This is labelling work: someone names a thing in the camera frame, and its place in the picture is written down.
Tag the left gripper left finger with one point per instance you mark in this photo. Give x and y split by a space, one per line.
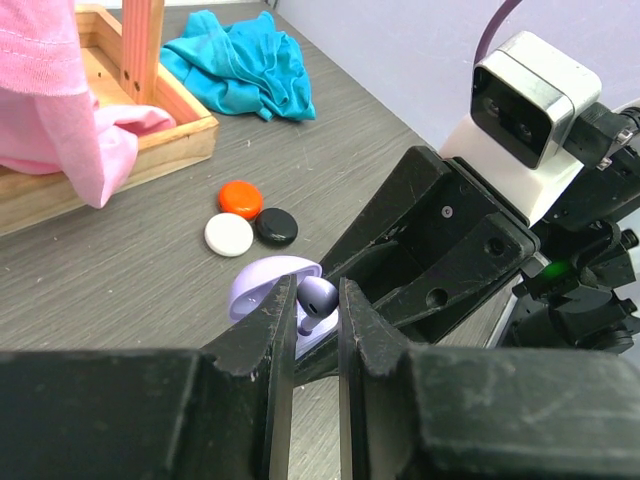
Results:
220 412

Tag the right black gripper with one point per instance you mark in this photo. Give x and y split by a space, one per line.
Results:
466 244

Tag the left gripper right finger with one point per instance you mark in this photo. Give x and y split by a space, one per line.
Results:
418 411

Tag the purple earbud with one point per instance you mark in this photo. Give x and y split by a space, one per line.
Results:
318 299

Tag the black earbud charging case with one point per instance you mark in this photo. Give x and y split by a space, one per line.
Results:
276 227

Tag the white earbud charging case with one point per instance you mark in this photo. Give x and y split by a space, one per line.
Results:
228 234

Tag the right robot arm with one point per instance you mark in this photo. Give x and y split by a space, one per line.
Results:
566 273

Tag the teal crumpled shirt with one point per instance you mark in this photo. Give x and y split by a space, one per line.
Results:
247 67

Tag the pink shirt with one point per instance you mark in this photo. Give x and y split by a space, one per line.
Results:
50 120

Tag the wooden clothes rack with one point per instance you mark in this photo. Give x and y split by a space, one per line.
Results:
120 58

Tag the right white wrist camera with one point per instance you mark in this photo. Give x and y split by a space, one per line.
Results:
526 96

